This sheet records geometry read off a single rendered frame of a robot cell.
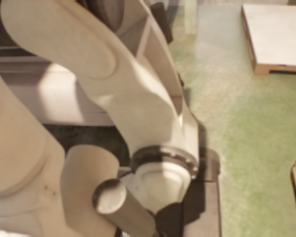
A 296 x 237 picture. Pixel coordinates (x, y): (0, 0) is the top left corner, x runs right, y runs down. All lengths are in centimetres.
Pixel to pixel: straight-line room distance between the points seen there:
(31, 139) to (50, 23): 14
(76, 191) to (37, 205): 7
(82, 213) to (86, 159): 6
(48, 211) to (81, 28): 18
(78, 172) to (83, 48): 14
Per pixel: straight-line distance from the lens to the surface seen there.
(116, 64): 28
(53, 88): 94
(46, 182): 18
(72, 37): 26
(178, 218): 90
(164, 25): 56
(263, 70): 176
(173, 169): 42
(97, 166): 25
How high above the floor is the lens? 103
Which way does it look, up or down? 47 degrees down
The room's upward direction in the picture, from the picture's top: 9 degrees counter-clockwise
